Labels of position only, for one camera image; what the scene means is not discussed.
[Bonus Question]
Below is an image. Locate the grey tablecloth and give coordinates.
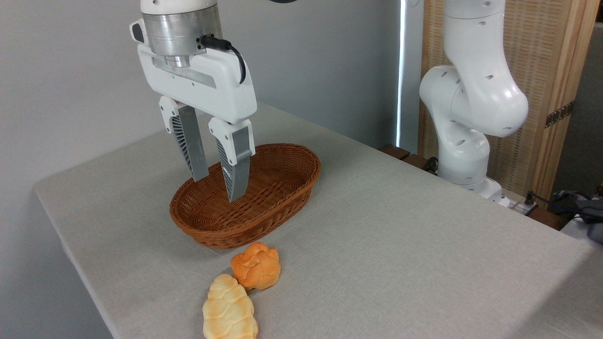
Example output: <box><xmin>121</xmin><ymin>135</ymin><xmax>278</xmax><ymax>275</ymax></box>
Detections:
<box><xmin>33</xmin><ymin>101</ymin><xmax>603</xmax><ymax>339</ymax></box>

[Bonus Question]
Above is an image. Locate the brown wicker oval basket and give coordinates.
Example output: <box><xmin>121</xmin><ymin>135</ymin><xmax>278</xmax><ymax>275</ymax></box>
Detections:
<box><xmin>170</xmin><ymin>143</ymin><xmax>322</xmax><ymax>250</ymax></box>

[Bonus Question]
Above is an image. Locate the black background cable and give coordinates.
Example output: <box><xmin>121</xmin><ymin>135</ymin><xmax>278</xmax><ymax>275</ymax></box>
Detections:
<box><xmin>524</xmin><ymin>190</ymin><xmax>603</xmax><ymax>223</ymax></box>

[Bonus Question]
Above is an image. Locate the pale braided bread loaf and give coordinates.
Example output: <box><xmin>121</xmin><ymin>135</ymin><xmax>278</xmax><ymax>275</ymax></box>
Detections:
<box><xmin>203</xmin><ymin>274</ymin><xmax>259</xmax><ymax>339</ymax></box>

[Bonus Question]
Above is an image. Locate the dark wooden block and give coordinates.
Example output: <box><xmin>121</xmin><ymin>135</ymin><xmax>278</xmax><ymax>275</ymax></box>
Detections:
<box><xmin>379</xmin><ymin>144</ymin><xmax>410</xmax><ymax>161</ymax></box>

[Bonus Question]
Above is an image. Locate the metal screen hinge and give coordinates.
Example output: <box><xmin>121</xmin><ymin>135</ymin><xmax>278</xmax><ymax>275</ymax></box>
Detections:
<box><xmin>545</xmin><ymin>101</ymin><xmax>574</xmax><ymax>129</ymax></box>

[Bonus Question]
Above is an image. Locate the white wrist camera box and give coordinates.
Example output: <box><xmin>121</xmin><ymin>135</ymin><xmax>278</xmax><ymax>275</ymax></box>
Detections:
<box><xmin>130</xmin><ymin>19</ymin><xmax>150</xmax><ymax>48</ymax></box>

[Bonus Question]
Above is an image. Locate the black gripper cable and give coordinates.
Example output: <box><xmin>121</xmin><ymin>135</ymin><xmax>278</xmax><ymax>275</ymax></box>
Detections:
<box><xmin>197</xmin><ymin>35</ymin><xmax>247</xmax><ymax>84</ymax></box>

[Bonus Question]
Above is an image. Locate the dark grey cloth bundle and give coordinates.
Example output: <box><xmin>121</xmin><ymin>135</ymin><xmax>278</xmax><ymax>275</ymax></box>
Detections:
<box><xmin>551</xmin><ymin>188</ymin><xmax>603</xmax><ymax>245</ymax></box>

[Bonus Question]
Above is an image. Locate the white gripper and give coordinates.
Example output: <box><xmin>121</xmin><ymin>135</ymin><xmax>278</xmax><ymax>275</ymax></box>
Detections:
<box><xmin>137</xmin><ymin>42</ymin><xmax>258</xmax><ymax>203</ymax></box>

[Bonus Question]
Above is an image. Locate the orange round bread roll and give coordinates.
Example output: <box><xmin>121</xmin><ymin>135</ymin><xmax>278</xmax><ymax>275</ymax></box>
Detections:
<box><xmin>230</xmin><ymin>242</ymin><xmax>282</xmax><ymax>291</ymax></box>

